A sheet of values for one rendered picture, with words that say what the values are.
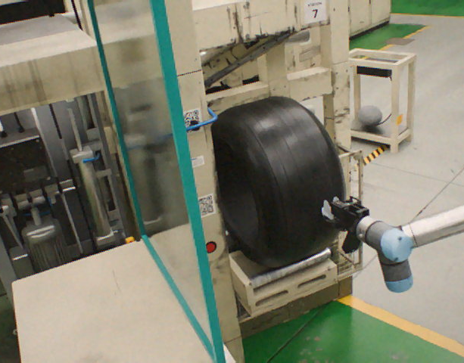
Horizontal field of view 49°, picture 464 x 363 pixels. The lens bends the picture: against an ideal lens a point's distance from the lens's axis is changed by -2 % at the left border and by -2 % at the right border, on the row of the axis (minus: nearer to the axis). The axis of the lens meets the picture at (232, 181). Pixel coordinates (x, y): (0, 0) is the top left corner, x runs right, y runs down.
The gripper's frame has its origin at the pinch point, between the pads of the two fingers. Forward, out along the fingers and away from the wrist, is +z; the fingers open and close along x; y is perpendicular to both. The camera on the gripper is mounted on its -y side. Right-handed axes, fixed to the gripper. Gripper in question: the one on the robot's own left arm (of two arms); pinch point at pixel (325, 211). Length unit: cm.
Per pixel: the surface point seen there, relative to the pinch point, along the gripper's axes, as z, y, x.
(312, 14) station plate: 42, 55, -28
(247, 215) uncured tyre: 49, -17, 6
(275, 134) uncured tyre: 12.0, 24.4, 8.1
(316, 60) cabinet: 449, -41, -278
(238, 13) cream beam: 41, 60, 1
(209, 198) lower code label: 21.0, 6.8, 29.8
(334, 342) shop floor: 65, -112, -37
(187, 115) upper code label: 18, 36, 33
